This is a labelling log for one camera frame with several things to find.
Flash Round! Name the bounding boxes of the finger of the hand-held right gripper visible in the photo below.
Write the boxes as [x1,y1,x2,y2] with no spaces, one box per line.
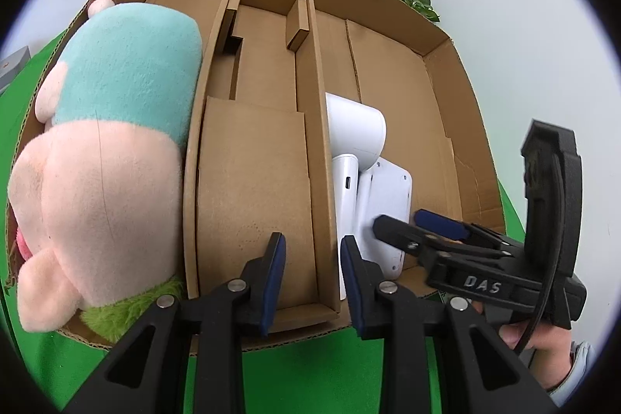
[415,209,527,250]
[372,215,503,267]

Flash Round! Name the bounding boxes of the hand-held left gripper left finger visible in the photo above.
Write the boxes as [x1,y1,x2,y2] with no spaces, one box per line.
[63,231,288,414]

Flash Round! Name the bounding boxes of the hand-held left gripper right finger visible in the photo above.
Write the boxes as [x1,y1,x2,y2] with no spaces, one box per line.
[340,236,559,414]

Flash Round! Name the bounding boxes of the white device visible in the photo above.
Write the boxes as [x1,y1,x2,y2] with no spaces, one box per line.
[356,158,413,279]

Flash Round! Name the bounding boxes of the brown cardboard divider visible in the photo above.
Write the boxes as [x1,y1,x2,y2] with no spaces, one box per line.
[182,0,343,332]

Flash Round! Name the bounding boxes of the white hair dryer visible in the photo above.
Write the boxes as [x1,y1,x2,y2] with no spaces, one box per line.
[324,92,387,302]

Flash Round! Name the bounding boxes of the brown cardboard box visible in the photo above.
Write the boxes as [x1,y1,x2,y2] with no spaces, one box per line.
[5,0,506,352]

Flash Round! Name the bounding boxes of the person's right forearm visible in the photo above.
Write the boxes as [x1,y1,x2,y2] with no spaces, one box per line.
[546,340,597,407]

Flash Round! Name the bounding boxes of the person's right hand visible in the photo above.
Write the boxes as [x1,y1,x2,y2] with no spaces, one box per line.
[473,303,576,390]

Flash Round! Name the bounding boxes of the pink and teal plush toy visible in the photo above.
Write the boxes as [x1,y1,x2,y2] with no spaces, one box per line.
[7,0,203,342]

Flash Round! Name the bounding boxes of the open cardboard box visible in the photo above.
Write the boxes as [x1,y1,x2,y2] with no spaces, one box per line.
[0,33,534,414]

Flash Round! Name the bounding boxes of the grey box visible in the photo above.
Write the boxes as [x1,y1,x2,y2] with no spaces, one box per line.
[0,47,31,95]

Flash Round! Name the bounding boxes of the black cable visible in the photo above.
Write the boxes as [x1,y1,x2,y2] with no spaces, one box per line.
[514,152,566,357]

